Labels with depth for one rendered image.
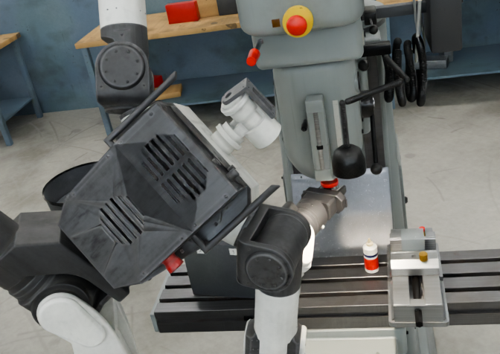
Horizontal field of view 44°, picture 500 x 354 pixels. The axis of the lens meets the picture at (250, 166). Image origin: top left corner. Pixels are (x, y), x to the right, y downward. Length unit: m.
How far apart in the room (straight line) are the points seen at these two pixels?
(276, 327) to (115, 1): 0.70
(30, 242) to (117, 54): 0.37
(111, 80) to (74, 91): 5.50
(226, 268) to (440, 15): 0.89
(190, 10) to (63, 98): 1.97
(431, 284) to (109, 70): 0.99
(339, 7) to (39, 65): 5.61
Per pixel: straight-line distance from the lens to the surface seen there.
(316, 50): 1.39
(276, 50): 1.40
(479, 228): 3.72
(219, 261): 1.78
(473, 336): 3.04
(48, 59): 6.64
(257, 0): 1.27
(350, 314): 1.79
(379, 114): 1.98
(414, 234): 1.75
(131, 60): 1.16
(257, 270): 1.13
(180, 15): 5.41
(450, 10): 1.72
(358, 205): 2.07
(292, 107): 1.48
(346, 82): 1.46
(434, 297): 1.66
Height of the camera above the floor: 2.07
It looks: 27 degrees down
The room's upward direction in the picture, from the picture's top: 11 degrees counter-clockwise
